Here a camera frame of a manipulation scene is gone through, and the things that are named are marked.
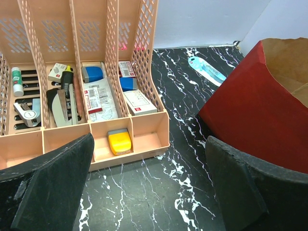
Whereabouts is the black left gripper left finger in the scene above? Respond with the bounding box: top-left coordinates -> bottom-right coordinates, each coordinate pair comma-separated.
0,133 -> 94,231

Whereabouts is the black yellow highlighter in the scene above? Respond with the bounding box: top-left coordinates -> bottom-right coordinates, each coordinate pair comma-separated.
61,65 -> 74,99

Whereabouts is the grey black stapler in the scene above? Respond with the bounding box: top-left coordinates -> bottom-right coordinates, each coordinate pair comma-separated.
47,84 -> 78,127

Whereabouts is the white flat box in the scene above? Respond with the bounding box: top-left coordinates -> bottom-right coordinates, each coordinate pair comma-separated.
123,90 -> 157,116

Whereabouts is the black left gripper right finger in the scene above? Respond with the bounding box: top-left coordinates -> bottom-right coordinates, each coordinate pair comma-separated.
205,136 -> 308,231

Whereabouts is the blue white packaged item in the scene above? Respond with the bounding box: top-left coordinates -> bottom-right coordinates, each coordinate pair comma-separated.
188,56 -> 227,87

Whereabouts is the yellow grey stamp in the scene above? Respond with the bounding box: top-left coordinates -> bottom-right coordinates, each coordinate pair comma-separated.
107,128 -> 132,156

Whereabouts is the white glue stick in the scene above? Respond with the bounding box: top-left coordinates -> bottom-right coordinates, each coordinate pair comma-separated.
12,67 -> 24,97

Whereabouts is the red brown paper bag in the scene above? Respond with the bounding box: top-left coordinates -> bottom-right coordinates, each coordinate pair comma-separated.
199,38 -> 308,173

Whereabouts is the white red small box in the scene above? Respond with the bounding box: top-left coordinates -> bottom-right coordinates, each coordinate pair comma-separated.
118,61 -> 136,77

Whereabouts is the white red label packet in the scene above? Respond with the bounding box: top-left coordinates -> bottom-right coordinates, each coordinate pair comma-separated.
84,78 -> 118,122

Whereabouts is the blue grey eraser back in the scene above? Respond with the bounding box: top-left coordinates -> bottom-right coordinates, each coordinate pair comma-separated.
81,66 -> 103,83

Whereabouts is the blue grey eraser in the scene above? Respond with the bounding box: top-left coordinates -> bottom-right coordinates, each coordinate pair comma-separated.
119,77 -> 139,92
81,66 -> 103,83

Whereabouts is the blue grey eraser right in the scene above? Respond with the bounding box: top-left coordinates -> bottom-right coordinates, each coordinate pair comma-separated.
119,77 -> 139,92

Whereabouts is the peach plastic desk organizer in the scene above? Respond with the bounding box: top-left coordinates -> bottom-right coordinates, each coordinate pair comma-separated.
0,0 -> 169,170

